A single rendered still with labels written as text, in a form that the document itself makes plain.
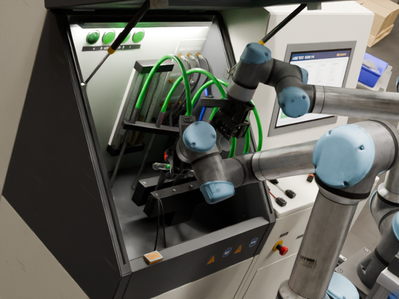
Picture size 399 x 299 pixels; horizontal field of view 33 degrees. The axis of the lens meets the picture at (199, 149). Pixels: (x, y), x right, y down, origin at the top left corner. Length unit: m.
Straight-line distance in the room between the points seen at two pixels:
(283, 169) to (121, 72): 0.79
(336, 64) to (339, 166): 1.42
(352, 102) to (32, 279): 1.14
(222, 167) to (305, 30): 0.98
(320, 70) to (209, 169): 1.13
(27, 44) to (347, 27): 1.26
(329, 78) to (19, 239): 1.31
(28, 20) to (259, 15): 0.76
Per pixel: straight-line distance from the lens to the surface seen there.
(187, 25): 2.26
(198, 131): 1.59
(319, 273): 1.47
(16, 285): 2.34
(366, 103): 1.80
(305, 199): 2.50
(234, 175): 1.64
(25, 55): 2.08
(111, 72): 2.19
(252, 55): 1.82
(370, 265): 2.12
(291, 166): 1.60
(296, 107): 1.73
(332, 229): 1.42
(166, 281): 2.08
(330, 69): 2.70
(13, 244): 2.30
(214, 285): 2.35
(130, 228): 2.25
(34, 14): 2.03
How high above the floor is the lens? 2.17
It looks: 28 degrees down
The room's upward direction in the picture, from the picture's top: 22 degrees clockwise
